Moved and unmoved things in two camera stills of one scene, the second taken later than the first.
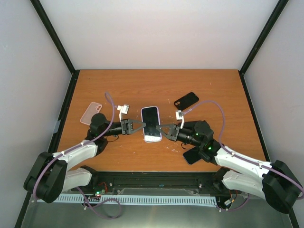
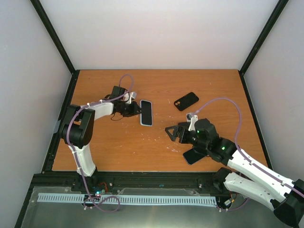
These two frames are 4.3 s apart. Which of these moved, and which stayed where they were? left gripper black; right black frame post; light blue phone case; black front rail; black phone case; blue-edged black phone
Moved: left gripper black; light blue phone case
Stayed: right black frame post; black phone case; blue-edged black phone; black front rail
